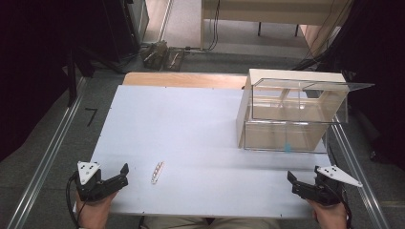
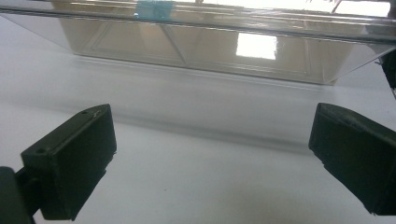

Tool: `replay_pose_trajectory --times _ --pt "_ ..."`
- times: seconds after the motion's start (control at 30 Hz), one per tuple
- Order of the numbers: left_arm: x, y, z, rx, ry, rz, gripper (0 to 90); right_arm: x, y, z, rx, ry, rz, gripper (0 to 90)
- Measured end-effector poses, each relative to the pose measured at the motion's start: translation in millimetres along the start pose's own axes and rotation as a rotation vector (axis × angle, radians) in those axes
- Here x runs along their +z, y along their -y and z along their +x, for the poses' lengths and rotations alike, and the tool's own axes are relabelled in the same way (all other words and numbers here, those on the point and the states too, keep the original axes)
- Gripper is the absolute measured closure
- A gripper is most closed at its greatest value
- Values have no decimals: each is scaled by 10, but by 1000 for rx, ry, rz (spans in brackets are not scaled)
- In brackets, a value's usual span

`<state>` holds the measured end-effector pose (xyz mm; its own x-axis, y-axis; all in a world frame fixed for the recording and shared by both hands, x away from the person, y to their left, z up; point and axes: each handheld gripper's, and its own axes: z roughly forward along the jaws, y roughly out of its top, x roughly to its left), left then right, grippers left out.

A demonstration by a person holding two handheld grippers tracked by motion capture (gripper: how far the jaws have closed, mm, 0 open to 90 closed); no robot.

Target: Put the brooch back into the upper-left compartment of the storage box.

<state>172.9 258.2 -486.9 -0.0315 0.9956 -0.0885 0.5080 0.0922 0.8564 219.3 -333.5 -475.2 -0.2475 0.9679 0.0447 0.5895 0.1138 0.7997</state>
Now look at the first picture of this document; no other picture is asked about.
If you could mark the wooden table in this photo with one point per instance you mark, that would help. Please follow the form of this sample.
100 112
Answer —
184 80

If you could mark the person's beige trousers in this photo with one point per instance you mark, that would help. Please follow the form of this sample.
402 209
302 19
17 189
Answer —
210 223

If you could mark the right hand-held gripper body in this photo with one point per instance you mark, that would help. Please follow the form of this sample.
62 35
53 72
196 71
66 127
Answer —
329 186

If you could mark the metal floor rail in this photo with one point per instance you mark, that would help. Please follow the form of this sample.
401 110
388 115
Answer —
359 171
44 159

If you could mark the person's right hand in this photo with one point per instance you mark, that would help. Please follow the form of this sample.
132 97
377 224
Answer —
329 216

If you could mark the small blue tag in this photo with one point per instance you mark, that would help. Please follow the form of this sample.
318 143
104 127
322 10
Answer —
287 147

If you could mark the dark tray with tools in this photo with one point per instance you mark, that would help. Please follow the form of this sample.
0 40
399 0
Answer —
174 58
155 54

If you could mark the dark curtain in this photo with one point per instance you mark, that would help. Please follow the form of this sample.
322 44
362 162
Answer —
35 63
379 63

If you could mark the light wooden desk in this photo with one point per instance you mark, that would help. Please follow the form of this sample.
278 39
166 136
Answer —
270 12

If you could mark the clear acrylic display box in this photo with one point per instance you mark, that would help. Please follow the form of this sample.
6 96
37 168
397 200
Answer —
296 117

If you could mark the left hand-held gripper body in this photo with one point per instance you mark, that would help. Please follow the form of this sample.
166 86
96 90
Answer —
88 181

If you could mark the black cabinet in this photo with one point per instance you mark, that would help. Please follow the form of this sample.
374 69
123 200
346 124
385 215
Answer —
124 25

